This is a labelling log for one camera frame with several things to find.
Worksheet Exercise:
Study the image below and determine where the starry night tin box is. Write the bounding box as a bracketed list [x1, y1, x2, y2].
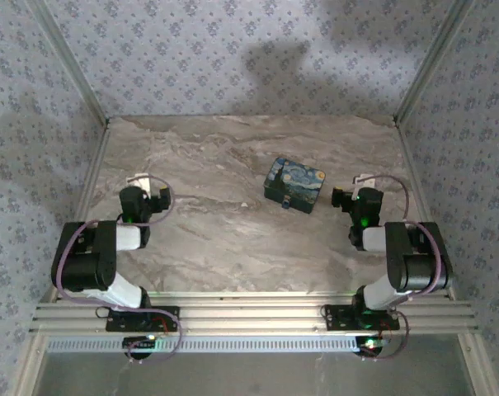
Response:
[263, 156, 327, 215]

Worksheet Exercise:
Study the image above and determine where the controller board with green light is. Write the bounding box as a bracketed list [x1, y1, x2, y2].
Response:
[123, 336, 158, 351]
[355, 336, 388, 356]

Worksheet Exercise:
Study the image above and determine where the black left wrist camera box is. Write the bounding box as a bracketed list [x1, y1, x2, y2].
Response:
[149, 186, 172, 214]

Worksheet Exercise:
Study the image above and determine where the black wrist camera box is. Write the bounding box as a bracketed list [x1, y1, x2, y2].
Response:
[149, 186, 172, 214]
[332, 187, 354, 212]

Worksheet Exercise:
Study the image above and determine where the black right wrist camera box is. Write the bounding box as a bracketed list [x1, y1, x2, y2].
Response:
[332, 187, 354, 212]

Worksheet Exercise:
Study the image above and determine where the aluminium side rail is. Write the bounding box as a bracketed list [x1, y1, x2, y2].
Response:
[73, 123, 112, 224]
[395, 123, 456, 300]

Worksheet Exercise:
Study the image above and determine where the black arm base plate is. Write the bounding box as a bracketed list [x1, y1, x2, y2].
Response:
[106, 305, 181, 333]
[322, 304, 401, 331]

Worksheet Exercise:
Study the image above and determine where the aluminium frame post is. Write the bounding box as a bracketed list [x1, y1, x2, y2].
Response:
[26, 0, 111, 125]
[393, 0, 477, 125]

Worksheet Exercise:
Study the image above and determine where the aluminium rail beam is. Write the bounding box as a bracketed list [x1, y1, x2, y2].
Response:
[29, 291, 479, 336]

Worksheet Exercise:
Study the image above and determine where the grey slotted cable duct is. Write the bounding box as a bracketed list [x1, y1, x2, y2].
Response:
[45, 336, 388, 355]

